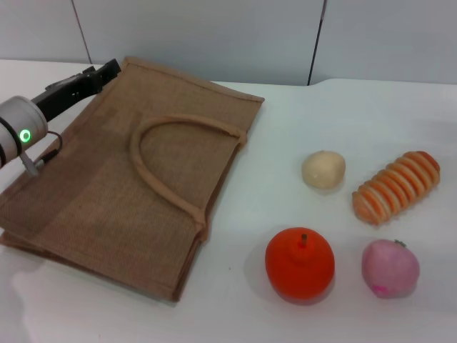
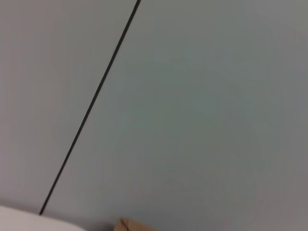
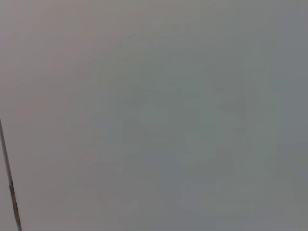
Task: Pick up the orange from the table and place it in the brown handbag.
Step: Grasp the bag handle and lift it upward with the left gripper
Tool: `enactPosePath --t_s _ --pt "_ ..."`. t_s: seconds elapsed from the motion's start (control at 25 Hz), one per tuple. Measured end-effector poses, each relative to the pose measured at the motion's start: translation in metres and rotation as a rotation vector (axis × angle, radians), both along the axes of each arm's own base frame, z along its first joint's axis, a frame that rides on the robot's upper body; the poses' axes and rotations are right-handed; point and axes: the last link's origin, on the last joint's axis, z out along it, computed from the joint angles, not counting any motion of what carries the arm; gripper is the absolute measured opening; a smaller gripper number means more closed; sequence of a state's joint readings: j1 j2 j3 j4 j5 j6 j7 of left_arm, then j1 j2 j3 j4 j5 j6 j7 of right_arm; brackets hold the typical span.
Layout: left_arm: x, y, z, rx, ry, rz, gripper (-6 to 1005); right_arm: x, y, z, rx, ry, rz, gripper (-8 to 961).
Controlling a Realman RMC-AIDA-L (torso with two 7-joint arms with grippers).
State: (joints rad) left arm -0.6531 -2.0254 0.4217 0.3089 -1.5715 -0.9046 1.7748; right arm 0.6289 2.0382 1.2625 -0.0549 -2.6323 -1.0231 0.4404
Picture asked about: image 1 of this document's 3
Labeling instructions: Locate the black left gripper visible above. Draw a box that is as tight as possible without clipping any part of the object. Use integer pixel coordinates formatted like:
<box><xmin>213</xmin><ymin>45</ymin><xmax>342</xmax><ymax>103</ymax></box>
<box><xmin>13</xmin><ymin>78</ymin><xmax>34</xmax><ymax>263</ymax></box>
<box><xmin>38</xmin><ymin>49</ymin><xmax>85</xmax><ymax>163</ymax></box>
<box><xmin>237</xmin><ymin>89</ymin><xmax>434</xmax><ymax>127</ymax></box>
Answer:
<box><xmin>30</xmin><ymin>59</ymin><xmax>122</xmax><ymax>123</ymax></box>

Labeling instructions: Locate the brown jute handbag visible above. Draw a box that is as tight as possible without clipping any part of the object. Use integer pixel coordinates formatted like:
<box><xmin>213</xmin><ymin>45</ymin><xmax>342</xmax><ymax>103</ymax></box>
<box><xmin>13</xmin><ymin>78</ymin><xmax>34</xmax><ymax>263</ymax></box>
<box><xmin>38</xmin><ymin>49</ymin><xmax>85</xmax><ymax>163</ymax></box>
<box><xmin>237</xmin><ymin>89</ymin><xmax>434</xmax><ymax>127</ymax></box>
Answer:
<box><xmin>0</xmin><ymin>55</ymin><xmax>266</xmax><ymax>304</ymax></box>

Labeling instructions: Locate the orange toy fruit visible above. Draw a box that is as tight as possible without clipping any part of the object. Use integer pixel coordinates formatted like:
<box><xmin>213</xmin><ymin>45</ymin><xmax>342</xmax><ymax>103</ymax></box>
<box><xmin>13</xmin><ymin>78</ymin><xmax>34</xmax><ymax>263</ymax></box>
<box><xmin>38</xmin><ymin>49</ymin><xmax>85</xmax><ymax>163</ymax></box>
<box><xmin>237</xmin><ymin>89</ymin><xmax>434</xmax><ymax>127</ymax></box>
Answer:
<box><xmin>264</xmin><ymin>227</ymin><xmax>336</xmax><ymax>305</ymax></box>

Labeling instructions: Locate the beige round bun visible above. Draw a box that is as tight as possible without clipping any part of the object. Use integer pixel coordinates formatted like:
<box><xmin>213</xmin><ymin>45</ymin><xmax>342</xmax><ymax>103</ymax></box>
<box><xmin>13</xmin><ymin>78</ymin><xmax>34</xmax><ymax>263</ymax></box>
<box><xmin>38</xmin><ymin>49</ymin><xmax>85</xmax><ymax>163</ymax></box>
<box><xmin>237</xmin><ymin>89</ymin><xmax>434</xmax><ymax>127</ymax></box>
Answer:
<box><xmin>301</xmin><ymin>149</ymin><xmax>346</xmax><ymax>190</ymax></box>

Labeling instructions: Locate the orange striped bread roll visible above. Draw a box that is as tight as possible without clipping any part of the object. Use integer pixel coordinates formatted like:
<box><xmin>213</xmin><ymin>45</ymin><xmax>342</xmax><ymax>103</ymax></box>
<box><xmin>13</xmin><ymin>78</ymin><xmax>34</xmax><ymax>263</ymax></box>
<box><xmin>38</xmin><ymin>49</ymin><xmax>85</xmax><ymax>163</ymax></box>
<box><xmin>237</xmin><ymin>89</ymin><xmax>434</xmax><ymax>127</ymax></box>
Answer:
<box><xmin>352</xmin><ymin>150</ymin><xmax>441</xmax><ymax>226</ymax></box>

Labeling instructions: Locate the pink toy peach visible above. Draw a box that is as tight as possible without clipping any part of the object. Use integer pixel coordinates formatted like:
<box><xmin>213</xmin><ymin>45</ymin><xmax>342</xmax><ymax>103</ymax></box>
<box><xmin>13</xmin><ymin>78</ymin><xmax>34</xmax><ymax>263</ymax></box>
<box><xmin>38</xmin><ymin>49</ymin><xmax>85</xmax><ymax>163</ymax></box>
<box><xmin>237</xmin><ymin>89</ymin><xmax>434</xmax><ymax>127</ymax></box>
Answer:
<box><xmin>361</xmin><ymin>238</ymin><xmax>421</xmax><ymax>299</ymax></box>

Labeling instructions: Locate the thin dark arm cable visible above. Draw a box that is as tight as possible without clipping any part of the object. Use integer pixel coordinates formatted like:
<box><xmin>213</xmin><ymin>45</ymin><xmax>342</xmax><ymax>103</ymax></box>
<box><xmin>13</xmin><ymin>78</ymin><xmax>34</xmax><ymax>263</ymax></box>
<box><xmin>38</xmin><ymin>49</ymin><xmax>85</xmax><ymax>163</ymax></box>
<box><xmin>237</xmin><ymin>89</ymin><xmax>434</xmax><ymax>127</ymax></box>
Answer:
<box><xmin>21</xmin><ymin>130</ymin><xmax>62</xmax><ymax>177</ymax></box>

